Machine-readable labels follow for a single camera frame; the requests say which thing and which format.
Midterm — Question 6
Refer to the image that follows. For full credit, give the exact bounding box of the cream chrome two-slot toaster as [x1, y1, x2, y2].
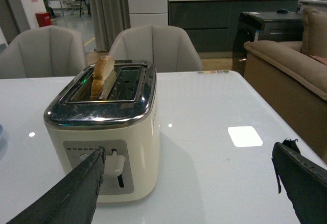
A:
[44, 60, 160, 203]

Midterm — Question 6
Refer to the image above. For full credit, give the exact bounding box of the black computer mouse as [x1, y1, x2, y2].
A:
[276, 9, 289, 14]

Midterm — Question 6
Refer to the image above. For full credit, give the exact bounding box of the coloured dot sticker strip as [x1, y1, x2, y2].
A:
[197, 70, 229, 74]

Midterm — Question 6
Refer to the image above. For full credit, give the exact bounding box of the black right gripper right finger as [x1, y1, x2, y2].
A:
[272, 139, 326, 223]

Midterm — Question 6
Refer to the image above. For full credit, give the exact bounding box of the toasted bread slice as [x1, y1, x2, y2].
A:
[90, 55, 116, 100]

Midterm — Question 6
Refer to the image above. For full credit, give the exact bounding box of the grey chair left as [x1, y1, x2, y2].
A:
[1, 26, 87, 79]

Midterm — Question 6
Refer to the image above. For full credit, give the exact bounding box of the white drawer cabinet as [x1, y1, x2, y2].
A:
[128, 0, 168, 28]

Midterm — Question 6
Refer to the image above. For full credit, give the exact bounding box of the grey chair right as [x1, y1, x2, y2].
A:
[108, 25, 203, 73]

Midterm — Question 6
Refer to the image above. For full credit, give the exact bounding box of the dark grey counter cabinet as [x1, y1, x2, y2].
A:
[168, 0, 299, 57]

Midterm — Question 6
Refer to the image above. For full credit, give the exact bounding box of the background desk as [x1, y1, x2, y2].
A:
[75, 0, 91, 17]

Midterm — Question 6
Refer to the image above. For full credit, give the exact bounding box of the beige sofa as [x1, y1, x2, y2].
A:
[244, 7, 326, 161]

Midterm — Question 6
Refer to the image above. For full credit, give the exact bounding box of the red bin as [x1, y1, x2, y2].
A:
[35, 12, 52, 27]

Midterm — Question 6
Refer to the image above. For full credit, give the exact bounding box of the grey chair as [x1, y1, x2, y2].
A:
[1, 26, 87, 79]
[108, 25, 203, 73]

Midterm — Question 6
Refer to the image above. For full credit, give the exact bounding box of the grey curtain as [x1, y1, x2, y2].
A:
[90, 0, 130, 52]

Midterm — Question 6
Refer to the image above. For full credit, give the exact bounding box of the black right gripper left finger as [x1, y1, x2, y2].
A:
[8, 147, 106, 223]

